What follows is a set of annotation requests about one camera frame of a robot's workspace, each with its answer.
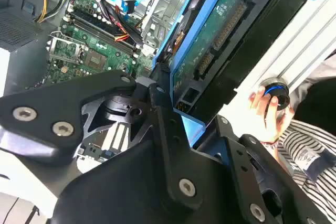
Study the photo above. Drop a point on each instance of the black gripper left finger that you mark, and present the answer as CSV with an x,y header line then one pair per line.
x,y
52,103

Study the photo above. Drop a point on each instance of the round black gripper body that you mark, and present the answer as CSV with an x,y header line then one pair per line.
x,y
126,190

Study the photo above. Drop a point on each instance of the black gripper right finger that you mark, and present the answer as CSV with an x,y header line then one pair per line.
x,y
252,171

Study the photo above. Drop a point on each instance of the hard disk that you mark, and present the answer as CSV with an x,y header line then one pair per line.
x,y
223,37

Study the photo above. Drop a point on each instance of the person's hand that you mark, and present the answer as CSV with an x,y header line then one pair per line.
x,y
273,127

